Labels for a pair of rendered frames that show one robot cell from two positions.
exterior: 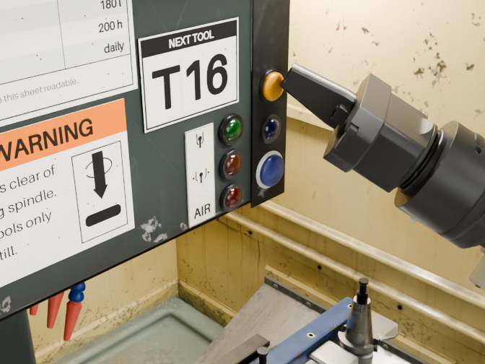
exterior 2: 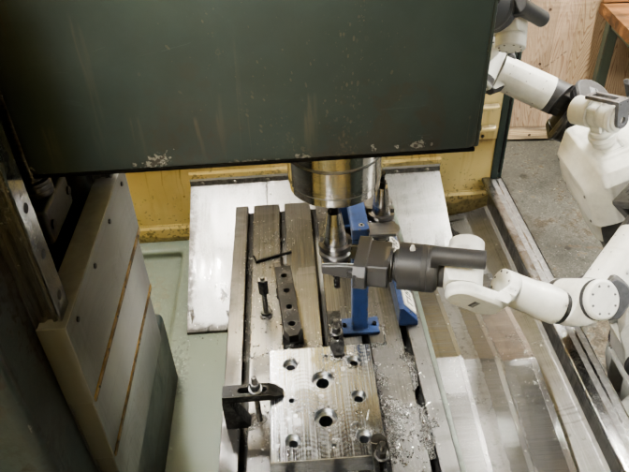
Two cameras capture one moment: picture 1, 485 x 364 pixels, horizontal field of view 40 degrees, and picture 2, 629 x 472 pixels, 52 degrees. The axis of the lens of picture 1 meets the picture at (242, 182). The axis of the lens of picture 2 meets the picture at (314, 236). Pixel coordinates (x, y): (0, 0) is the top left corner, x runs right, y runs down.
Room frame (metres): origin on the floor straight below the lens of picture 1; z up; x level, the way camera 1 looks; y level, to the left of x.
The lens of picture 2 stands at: (-0.12, 1.03, 2.10)
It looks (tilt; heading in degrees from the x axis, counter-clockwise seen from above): 38 degrees down; 314
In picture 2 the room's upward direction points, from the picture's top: 3 degrees counter-clockwise
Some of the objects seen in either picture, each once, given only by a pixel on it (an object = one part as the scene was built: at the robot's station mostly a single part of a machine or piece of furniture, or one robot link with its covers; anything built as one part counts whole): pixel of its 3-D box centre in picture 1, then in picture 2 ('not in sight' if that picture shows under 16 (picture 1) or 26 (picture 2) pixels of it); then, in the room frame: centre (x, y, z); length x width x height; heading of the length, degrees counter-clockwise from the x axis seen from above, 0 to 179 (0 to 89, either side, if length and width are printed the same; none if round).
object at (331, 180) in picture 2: not in sight; (333, 153); (0.49, 0.33, 1.55); 0.16 x 0.16 x 0.12
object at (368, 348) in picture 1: (357, 341); not in sight; (0.83, -0.18, 1.21); 0.06 x 0.06 x 0.03
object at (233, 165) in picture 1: (232, 164); not in sight; (0.52, 0.01, 1.66); 0.02 x 0.01 x 0.02; 135
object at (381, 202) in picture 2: not in sight; (381, 199); (0.59, 0.05, 1.26); 0.04 x 0.04 x 0.07
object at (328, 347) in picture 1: (336, 358); not in sight; (0.79, -0.14, 1.21); 0.07 x 0.05 x 0.01; 45
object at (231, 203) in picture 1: (232, 197); not in sight; (0.52, 0.01, 1.63); 0.02 x 0.01 x 0.02; 135
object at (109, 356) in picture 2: not in sight; (119, 332); (0.80, 0.65, 1.16); 0.48 x 0.05 x 0.51; 135
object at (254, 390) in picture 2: not in sight; (253, 400); (0.59, 0.50, 0.97); 0.13 x 0.03 x 0.15; 45
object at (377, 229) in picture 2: not in sight; (384, 228); (0.55, 0.09, 1.21); 0.07 x 0.05 x 0.01; 45
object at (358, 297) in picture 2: not in sight; (359, 284); (0.59, 0.13, 1.05); 0.10 x 0.05 x 0.30; 45
